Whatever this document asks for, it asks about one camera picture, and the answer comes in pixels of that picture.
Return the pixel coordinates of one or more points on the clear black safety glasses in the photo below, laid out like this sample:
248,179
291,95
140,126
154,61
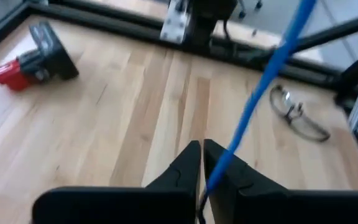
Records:
291,115

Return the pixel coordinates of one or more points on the black rig frame post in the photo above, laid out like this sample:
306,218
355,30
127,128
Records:
337,31

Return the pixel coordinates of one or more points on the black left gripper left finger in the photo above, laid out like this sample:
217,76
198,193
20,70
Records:
120,207

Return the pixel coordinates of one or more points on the white rail bracket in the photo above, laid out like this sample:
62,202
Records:
174,25

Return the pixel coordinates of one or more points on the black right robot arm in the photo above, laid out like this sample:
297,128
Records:
207,18

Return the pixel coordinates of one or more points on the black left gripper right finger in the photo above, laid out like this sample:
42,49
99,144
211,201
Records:
291,207

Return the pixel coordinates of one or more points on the red black power tool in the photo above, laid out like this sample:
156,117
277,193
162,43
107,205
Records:
48,53

